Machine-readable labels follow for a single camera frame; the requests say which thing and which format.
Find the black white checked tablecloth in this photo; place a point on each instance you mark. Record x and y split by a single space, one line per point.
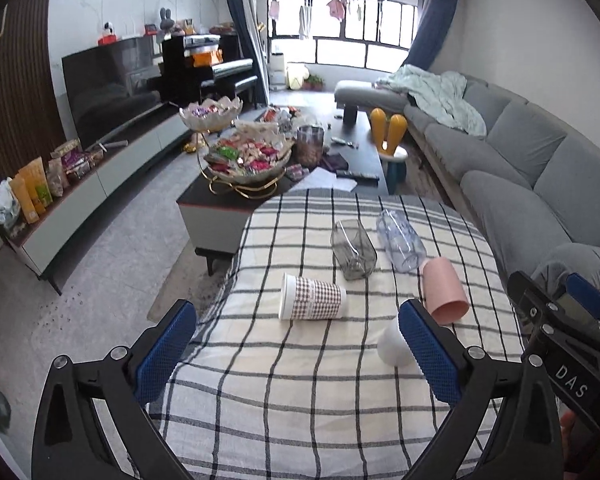
305 390

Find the clear bluish plastic cup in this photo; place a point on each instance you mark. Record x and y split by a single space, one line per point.
401 242

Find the white air purifier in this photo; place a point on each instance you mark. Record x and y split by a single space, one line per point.
277 67

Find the dark purple pouch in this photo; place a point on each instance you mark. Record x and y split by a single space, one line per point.
336 162

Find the heap of snack packets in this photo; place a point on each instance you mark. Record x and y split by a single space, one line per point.
285 117

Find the pink hanging garment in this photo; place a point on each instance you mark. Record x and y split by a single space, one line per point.
274 9
336 7

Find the black framed window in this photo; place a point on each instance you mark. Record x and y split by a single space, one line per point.
340 52

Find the black box speaker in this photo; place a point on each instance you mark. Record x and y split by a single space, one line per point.
350 112

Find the light green blanket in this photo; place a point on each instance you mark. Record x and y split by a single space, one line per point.
435 92

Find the grey rabbit plush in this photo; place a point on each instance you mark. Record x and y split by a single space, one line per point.
166 22

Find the orange box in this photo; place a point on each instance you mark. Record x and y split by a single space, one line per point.
206 58

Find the white plastic bag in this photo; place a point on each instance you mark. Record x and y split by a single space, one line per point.
5 202

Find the black flat television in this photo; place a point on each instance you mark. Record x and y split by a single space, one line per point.
107 90

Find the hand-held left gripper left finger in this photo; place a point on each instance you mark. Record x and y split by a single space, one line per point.
164 355

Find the white security camera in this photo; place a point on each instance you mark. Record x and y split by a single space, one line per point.
109 27

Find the grey corner sofa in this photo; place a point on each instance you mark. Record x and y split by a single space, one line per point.
520 150

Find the white paper sheet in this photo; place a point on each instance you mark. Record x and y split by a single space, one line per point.
325 180

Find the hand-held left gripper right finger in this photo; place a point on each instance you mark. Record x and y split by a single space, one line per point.
430 355

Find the potted plant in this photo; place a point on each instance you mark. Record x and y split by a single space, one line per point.
314 82

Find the small silver remote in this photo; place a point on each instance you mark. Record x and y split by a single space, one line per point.
342 141

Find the pink cup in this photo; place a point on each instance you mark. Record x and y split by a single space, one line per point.
445 290

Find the black upright piano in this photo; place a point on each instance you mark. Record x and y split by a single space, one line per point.
185 70

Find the red box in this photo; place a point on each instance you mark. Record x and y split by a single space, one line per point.
107 39

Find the gold tiered glass snack bowl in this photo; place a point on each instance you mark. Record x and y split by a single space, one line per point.
240 172

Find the yellow toy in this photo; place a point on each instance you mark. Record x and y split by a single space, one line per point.
190 147

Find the glass jar of nuts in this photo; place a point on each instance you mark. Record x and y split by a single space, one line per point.
310 147

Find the person's right hand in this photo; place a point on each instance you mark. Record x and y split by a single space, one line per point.
568 427

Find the pile of wrapped candies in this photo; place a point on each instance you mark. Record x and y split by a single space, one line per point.
250 152

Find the brown plaid paper cup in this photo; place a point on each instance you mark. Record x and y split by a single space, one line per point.
312 297

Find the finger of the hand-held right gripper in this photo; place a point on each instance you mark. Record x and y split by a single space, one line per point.
587 296
527 297

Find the yellow rabbit ear stool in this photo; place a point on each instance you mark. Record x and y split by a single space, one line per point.
387 132

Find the black remote control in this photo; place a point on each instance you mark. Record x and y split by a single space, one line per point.
357 175

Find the blue curtain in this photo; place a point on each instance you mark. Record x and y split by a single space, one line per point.
432 25
240 25

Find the dark coffee table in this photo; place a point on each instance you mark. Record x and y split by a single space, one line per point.
365 135

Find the row of snack bags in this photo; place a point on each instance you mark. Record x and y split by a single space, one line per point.
35 187

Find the white cup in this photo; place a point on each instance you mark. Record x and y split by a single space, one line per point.
391 345

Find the white hanging garment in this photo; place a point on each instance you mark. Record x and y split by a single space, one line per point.
305 20

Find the grey square glass cup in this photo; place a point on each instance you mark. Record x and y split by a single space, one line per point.
354 252

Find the grey white television cabinet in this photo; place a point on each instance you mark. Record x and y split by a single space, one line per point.
125 160

